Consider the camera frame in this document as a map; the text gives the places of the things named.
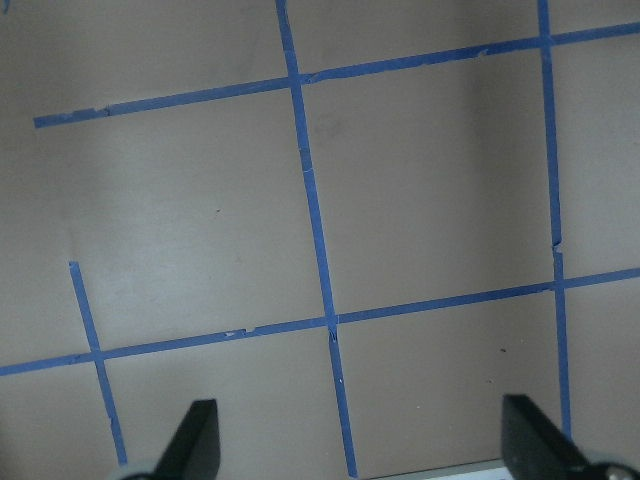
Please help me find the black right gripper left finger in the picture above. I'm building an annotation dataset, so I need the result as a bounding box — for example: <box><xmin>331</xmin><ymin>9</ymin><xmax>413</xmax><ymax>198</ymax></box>
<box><xmin>152</xmin><ymin>399</ymin><xmax>221</xmax><ymax>480</ymax></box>

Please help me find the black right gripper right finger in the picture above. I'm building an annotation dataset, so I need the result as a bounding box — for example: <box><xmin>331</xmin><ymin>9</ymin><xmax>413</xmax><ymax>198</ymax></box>
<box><xmin>501</xmin><ymin>394</ymin><xmax>600</xmax><ymax>480</ymax></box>

